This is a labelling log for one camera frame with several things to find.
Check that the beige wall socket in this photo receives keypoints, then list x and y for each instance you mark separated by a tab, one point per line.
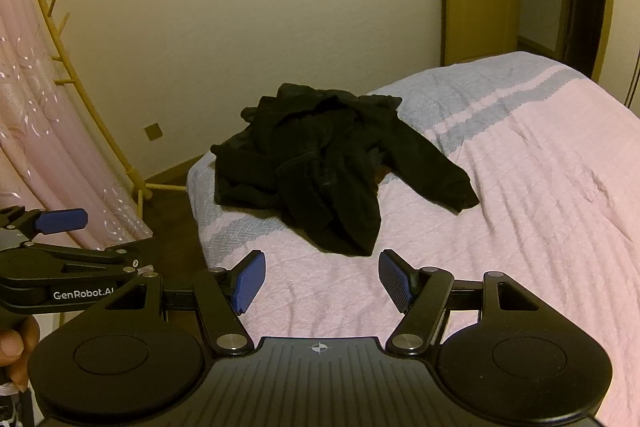
153	132

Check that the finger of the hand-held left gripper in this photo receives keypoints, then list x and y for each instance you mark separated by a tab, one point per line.
75	259
62	219

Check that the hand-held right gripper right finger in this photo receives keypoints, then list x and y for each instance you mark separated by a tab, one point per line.
395	279

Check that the pink grey striped blanket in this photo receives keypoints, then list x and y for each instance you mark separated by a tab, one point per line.
500	207

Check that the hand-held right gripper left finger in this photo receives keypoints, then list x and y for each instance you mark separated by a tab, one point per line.
248	282

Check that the black fleece jacket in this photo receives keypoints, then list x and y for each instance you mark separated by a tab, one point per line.
310	157

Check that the wooden coat rack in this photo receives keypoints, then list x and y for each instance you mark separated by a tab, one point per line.
60	47

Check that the pink patterned curtain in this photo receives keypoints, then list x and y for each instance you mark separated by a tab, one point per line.
35	107

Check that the person's left hand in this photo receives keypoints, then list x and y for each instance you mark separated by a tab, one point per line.
15	347

